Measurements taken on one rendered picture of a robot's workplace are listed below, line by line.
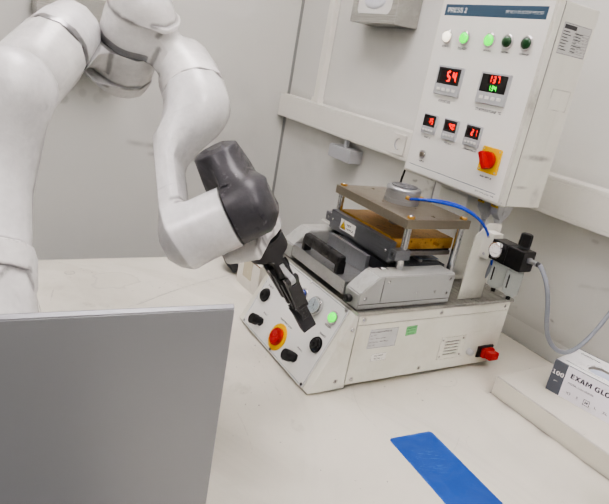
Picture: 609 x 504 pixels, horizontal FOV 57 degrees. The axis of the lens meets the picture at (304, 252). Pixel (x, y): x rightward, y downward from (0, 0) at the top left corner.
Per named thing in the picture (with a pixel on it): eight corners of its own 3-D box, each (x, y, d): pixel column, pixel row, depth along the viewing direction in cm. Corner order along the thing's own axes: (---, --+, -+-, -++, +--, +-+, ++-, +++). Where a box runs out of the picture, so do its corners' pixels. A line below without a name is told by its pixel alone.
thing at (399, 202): (405, 221, 150) (417, 173, 146) (493, 265, 126) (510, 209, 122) (329, 220, 138) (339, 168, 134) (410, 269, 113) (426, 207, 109)
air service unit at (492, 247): (480, 280, 129) (498, 218, 125) (531, 308, 118) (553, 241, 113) (463, 281, 127) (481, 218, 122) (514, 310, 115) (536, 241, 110)
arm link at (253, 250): (258, 190, 101) (270, 214, 104) (199, 228, 98) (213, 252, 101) (291, 211, 91) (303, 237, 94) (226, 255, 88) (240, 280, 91)
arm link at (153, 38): (188, 53, 113) (213, -22, 101) (214, 117, 105) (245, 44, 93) (87, 40, 102) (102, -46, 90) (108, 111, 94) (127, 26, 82)
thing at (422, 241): (393, 225, 144) (401, 189, 141) (453, 257, 127) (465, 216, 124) (337, 224, 135) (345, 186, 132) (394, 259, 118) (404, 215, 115)
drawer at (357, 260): (388, 255, 148) (395, 227, 146) (446, 290, 131) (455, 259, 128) (291, 258, 133) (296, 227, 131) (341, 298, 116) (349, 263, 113)
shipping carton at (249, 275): (290, 276, 172) (295, 248, 169) (312, 294, 162) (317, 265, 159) (234, 279, 163) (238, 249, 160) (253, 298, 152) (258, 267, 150)
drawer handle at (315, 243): (308, 248, 130) (311, 232, 129) (343, 274, 118) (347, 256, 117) (300, 248, 129) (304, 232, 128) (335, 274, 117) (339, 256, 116)
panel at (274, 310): (242, 320, 138) (282, 255, 136) (302, 389, 114) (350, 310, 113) (236, 318, 137) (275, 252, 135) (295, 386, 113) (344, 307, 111)
